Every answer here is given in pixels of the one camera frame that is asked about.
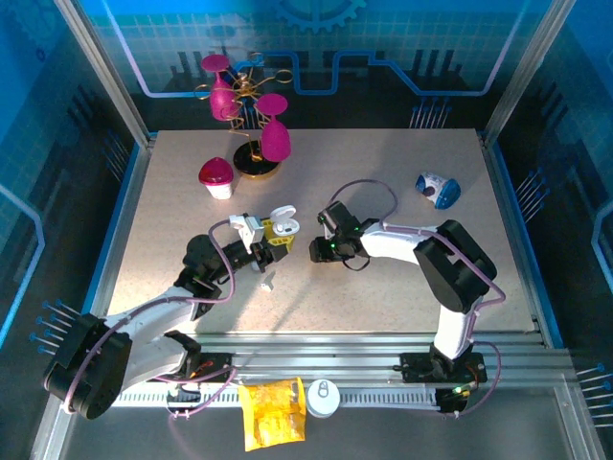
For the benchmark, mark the aluminium side rail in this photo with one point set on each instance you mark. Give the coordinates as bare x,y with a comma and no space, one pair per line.
510,206
128,206

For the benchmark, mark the blue and white yogurt cup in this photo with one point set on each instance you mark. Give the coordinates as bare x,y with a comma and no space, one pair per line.
447,194

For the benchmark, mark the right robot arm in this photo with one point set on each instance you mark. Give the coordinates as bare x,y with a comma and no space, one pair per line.
397,242

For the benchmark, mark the small controller board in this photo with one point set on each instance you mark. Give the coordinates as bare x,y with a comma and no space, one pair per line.
184,395
455,397

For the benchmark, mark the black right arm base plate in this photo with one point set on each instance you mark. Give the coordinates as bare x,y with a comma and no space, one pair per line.
416,369

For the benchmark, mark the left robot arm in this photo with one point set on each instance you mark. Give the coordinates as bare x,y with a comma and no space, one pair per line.
143,316

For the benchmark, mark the white round lid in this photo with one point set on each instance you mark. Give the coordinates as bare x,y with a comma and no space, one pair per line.
323,400

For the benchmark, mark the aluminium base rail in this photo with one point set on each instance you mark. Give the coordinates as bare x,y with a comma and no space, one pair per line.
311,357

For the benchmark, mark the pink wine glass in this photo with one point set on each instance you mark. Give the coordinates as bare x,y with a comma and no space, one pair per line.
221,103
275,141

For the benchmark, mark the yellow snack bag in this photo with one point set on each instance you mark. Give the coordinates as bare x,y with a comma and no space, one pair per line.
273,417

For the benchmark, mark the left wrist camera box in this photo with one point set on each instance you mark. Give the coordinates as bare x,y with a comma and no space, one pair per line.
249,230

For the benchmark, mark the aluminium frame post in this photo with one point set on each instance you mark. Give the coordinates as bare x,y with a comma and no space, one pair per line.
104,72
524,72

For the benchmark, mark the pink-lidded white cup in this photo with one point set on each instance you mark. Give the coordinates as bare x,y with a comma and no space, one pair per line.
215,172

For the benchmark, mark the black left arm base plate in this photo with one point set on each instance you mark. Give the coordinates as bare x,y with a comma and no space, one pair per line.
215,369

